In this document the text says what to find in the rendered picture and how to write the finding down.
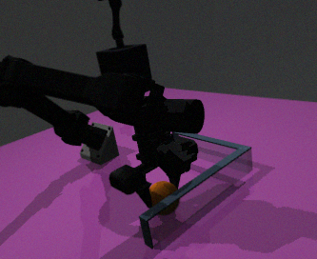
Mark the clear l-shaped low wall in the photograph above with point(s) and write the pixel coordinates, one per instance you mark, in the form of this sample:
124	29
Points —
173	217

